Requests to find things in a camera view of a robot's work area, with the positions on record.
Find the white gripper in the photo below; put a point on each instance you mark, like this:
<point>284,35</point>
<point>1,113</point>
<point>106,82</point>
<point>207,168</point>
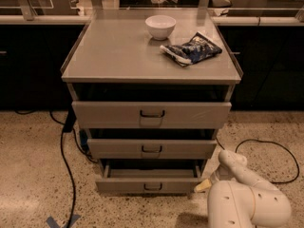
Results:
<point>216,177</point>

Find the grey bottom drawer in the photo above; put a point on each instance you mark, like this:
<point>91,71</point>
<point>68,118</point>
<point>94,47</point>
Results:
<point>150,176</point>

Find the grey drawer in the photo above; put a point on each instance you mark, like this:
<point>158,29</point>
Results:
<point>168,115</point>
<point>151,149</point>
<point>150,176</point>

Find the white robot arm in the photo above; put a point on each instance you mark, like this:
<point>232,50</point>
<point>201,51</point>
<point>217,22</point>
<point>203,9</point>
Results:
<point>240,198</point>

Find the grey metal drawer cabinet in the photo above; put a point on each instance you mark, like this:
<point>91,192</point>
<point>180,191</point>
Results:
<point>118,60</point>

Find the grey middle drawer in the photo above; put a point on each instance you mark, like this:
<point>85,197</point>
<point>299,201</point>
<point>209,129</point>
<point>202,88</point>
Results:
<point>151,149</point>

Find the grey top drawer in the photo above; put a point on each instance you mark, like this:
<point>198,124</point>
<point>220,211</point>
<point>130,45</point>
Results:
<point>168,115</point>

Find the blue white snack bag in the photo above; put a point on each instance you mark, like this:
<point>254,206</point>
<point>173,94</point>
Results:
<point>198,49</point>

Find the black counter cabinet right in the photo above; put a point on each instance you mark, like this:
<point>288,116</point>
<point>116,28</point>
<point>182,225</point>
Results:
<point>271,56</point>

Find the black counter cabinet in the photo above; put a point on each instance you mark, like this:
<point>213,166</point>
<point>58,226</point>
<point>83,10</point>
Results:
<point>31,57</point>
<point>271,56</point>

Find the white ceramic bowl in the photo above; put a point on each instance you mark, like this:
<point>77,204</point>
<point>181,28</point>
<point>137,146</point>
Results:
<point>160,26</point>

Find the black counter cabinet left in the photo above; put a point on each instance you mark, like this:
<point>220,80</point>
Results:
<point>31,57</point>

